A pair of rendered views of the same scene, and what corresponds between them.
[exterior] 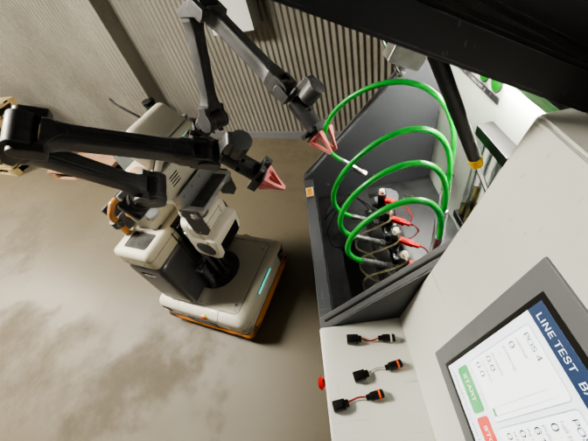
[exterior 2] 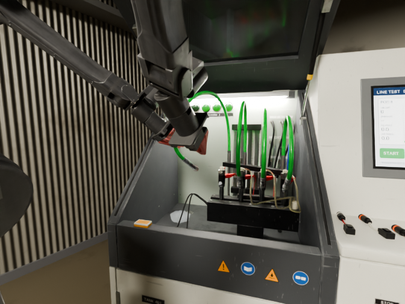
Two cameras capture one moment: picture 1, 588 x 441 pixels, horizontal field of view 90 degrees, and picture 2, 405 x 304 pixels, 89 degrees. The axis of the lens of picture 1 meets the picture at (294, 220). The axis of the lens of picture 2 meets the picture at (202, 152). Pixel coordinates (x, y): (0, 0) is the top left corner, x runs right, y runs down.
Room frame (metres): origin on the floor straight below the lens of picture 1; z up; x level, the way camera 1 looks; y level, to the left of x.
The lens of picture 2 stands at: (0.64, 0.54, 1.28)
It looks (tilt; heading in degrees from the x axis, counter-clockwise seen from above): 7 degrees down; 274
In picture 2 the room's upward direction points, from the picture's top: straight up
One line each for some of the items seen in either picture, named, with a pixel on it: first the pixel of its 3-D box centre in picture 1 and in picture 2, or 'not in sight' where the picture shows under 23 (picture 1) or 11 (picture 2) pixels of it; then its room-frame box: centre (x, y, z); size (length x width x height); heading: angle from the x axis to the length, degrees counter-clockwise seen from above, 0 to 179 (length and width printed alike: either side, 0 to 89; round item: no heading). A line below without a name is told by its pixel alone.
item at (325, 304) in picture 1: (319, 247); (207, 258); (0.67, -0.06, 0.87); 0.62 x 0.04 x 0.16; 169
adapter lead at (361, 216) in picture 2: (377, 370); (374, 225); (0.18, -0.07, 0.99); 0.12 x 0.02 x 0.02; 88
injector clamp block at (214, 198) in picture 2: (390, 257); (250, 219); (0.51, -0.27, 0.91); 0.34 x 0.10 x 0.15; 169
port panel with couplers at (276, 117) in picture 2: not in sight; (279, 141); (0.34, -0.50, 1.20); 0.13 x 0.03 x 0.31; 169
